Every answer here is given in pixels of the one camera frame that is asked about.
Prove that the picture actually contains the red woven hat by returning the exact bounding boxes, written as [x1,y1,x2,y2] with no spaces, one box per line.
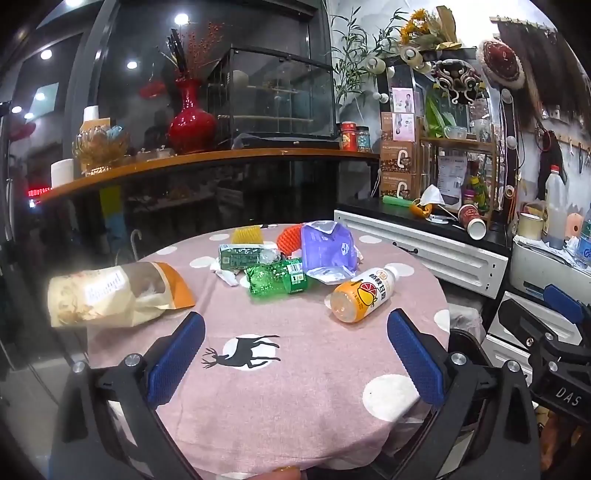
[478,39,527,90]

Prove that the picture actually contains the sunflower bouquet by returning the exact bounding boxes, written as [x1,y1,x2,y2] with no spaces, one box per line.
[399,7,462,51]

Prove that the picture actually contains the orange juice bottle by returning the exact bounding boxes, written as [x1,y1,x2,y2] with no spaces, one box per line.
[330,265,400,323]

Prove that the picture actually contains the translucent plastic bag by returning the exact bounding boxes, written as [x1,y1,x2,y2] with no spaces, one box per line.
[450,301,485,332]

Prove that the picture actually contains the purple plastic packet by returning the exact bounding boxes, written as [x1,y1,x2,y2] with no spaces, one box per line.
[300,220,363,283]

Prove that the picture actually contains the red berry branches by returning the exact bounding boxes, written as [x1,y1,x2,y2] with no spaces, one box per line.
[159,21,227,84]

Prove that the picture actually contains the brown box with pink pictures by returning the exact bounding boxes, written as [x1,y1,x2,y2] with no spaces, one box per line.
[379,112,419,145]

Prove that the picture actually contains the beige and orange snack bag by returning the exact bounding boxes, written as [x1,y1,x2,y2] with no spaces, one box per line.
[47,261,197,328]

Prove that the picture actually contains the green drink carton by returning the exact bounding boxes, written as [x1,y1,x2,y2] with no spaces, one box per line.
[218,243,282,271]

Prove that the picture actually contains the translucent plastic jug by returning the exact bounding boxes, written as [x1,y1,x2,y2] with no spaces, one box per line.
[544,165,568,250]

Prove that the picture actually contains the yellow sponge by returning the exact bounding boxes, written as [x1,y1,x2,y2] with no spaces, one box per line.
[231,226,265,245]

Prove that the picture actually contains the white cabinet with black top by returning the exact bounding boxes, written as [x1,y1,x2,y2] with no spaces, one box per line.
[333,198,513,300]

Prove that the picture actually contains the green leafy plant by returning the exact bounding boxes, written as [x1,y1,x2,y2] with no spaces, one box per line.
[330,7,407,107]

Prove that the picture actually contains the orange foam fruit net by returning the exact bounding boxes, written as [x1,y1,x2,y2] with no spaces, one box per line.
[276,224,308,257]

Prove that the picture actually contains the red paper cup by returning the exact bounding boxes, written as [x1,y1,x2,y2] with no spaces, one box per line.
[458,204,488,240]

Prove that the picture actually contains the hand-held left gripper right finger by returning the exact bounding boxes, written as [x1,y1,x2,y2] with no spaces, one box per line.
[369,309,541,480]

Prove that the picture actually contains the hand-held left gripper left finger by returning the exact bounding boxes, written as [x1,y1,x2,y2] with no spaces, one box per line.
[51,311,206,480]

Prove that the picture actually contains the golden glass bowl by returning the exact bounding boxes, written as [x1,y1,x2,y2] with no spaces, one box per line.
[73,126,132,176]

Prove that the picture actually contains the wooden shelf rack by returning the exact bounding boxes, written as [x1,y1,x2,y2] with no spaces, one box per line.
[418,136,502,217]

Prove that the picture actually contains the crushed green plastic bottle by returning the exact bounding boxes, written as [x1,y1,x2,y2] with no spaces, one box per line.
[245,257,310,301]

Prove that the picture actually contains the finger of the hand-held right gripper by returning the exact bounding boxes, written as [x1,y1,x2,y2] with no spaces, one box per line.
[542,284,591,340]
[498,298,559,357]

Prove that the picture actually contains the black trash bin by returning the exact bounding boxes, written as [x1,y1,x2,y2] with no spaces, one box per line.
[447,325,497,370]

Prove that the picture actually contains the cream mug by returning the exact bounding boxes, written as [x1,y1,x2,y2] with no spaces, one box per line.
[517,212,546,241]

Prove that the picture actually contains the wooden counter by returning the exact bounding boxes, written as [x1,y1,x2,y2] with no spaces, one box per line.
[34,148,382,204]

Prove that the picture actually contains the yellow card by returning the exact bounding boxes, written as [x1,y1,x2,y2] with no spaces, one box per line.
[99,185,122,217]

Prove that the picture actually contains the pink polka dot tablecloth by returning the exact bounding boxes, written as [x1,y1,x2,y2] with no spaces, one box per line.
[85,223,451,480]

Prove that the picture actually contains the decorative lion mask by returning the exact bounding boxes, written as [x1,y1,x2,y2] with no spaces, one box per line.
[431,58,485,104]

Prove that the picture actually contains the white drawer unit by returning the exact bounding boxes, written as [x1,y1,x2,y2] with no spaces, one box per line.
[480,291,555,370]

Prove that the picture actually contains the red ceramic vase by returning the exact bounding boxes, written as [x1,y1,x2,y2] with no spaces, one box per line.
[167,78,218,155]

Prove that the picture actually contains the white printer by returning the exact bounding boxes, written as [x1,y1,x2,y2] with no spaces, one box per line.
[510,235,591,298]

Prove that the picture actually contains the white tissue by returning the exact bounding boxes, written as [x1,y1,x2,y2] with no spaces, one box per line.
[210,263,247,288]

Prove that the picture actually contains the black vanity mirror with bulbs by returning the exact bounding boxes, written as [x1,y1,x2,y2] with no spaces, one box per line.
[376,46,520,217]

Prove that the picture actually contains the dark hanging wig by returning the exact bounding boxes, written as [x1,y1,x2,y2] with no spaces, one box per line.
[496,18,561,121]

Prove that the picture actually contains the blue label water bottle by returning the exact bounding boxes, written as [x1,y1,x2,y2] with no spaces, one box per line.
[575,217,591,268]

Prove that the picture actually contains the glass display case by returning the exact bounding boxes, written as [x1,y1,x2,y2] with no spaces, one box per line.
[208,45,340,148]

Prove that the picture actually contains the brown coffee box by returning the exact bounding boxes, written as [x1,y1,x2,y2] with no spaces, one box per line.
[379,145,423,174]
[379,173,423,201]

